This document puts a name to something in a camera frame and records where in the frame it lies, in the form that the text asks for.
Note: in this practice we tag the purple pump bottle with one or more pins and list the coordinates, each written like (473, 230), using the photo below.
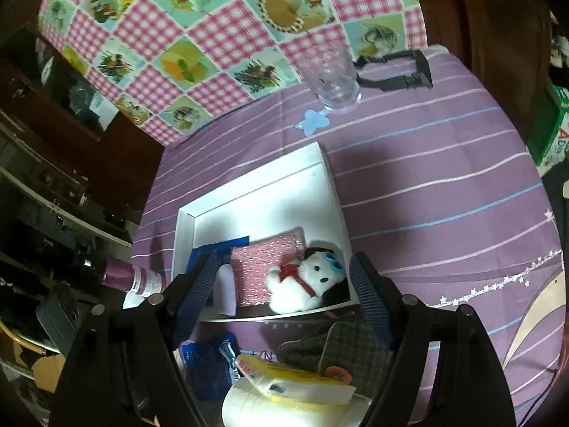
(129, 278)

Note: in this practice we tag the dark wooden cabinet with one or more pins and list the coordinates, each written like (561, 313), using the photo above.
(124, 160)

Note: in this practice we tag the black clamp bracket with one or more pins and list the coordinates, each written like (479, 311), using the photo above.
(422, 75)

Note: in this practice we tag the pink checkered printed cloth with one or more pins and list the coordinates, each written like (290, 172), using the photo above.
(178, 18)

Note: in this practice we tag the white cardboard box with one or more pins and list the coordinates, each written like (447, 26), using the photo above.
(266, 200)

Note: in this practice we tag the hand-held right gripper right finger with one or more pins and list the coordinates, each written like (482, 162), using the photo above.
(369, 293)

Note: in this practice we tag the white plush toy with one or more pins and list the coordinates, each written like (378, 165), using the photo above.
(293, 293)

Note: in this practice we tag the clear drinking glass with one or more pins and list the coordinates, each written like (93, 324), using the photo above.
(331, 80)

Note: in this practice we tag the brown wooden cabinet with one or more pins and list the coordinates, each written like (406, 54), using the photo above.
(489, 31)

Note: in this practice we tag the pink glitter sponge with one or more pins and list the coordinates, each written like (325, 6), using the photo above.
(253, 271)

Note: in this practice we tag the yellow white tissue pack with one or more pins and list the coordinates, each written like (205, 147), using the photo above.
(302, 387)

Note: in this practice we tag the white edged shelf unit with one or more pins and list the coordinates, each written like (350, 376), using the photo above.
(44, 195)

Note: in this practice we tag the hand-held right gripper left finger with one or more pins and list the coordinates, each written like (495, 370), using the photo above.
(195, 293)

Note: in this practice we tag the blue printed packet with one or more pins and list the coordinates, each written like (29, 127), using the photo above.
(200, 364)
(213, 249)

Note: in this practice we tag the green cardboard box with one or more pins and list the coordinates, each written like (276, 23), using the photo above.
(555, 124)

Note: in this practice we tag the purple striped tablecloth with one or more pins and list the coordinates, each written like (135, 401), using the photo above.
(444, 187)

